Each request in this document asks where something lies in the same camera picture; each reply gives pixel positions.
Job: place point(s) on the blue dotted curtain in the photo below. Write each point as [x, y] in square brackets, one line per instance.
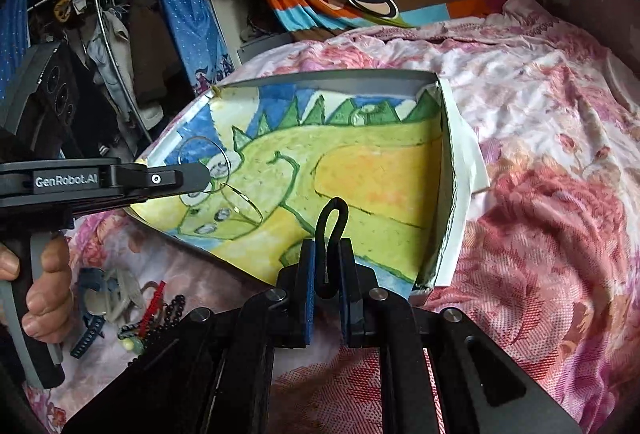
[185, 13]

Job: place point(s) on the grey tray with dinosaur drawing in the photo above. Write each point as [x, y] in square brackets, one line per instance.
[350, 174]

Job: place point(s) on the white headboard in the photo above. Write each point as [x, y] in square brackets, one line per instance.
[260, 46]

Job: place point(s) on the blue wrist watch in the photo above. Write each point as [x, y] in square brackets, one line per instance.
[95, 299]

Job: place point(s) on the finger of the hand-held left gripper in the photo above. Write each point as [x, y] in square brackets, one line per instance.
[175, 179]

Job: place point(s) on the floral bedsheet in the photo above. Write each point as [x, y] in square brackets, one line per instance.
[540, 214]

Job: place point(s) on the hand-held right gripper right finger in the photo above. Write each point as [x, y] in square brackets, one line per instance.
[346, 299]

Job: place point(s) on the person's left hand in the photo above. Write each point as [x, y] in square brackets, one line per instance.
[50, 294]

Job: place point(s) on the clothes rack with clothes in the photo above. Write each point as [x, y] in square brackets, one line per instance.
[115, 48]

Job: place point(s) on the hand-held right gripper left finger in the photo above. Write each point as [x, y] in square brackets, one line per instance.
[309, 299]

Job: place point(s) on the beige hair claw clip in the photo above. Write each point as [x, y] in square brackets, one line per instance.
[127, 294]

